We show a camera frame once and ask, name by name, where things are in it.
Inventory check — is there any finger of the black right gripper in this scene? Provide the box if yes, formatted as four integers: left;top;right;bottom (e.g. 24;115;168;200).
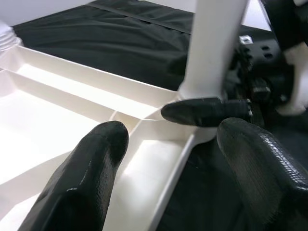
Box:
169;54;191;79
160;96;252;128

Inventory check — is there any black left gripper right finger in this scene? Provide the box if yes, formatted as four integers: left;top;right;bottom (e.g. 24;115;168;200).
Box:
216;117;308;231

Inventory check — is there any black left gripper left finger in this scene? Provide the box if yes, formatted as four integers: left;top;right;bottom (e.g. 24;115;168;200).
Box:
19;121;130;231

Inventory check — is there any white plastic table leg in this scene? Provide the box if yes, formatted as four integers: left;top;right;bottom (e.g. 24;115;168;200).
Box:
0;21;20;52
178;0;248;101

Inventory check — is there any white plastic children table top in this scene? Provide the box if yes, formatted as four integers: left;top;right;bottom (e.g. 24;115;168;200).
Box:
0;44;217;231

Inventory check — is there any black table cloth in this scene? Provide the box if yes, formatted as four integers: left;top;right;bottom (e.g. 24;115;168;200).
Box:
12;0;308;231

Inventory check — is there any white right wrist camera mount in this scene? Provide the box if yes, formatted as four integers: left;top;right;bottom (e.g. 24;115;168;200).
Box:
275;42;308;116

